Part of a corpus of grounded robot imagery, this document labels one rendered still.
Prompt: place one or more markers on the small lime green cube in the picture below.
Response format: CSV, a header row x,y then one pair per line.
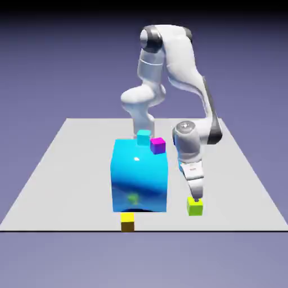
x,y
194,208

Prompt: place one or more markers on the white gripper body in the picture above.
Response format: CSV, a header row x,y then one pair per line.
x,y
196,187

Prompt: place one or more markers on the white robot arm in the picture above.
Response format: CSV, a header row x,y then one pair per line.
x,y
180,58

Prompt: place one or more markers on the small magenta cube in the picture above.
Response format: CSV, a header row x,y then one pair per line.
x,y
158,145

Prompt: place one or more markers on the small cyan cube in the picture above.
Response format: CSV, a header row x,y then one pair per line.
x,y
143,136

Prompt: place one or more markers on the large blue box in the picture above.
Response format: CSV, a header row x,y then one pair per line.
x,y
139,177

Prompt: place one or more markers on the small yellow cube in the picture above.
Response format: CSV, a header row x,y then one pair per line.
x,y
127,222

